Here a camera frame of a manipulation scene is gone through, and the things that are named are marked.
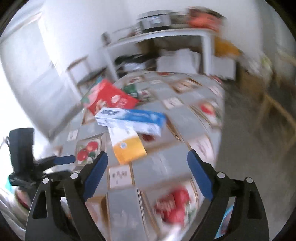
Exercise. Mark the green drink can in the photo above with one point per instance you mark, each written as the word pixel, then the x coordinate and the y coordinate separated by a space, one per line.
pixel 131 90

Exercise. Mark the fruit-patterned grey tablecloth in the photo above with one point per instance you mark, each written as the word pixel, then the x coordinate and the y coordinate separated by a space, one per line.
pixel 154 197

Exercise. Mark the wooden chair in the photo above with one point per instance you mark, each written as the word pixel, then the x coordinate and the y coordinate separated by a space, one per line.
pixel 280 95

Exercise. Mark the orange red plastic bag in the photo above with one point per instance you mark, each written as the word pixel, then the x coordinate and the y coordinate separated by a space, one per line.
pixel 205 18

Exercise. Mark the white orange medicine box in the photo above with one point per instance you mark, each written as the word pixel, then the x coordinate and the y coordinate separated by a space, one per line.
pixel 126 144

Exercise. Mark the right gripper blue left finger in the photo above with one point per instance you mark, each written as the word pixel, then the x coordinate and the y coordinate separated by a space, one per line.
pixel 58 210

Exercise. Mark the silver rice cooker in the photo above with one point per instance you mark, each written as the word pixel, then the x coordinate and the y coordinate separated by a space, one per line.
pixel 155 20

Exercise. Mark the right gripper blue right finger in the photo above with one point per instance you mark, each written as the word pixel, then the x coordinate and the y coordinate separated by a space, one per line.
pixel 248 220

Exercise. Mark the red snack bag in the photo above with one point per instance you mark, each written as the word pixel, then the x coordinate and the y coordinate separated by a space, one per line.
pixel 106 95

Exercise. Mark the blue white toothpaste box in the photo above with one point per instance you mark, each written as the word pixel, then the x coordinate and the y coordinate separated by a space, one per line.
pixel 141 121

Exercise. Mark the wooden stool with dark seat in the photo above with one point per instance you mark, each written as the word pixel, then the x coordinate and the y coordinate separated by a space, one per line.
pixel 83 75

